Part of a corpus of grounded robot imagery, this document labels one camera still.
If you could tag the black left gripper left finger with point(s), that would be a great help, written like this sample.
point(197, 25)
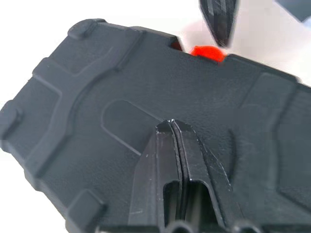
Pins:
point(155, 170)

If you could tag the grey blue background object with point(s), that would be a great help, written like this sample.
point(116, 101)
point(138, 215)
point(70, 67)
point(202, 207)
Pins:
point(296, 8)

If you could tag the orange case latch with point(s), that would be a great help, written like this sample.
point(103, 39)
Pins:
point(209, 53)

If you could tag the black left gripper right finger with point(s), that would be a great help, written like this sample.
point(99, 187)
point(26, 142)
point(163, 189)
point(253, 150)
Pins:
point(204, 174)

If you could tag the black plastic tool case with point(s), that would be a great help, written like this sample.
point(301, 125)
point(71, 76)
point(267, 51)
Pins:
point(170, 92)

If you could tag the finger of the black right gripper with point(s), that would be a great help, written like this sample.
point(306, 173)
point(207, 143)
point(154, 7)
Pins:
point(229, 17)
point(210, 17)

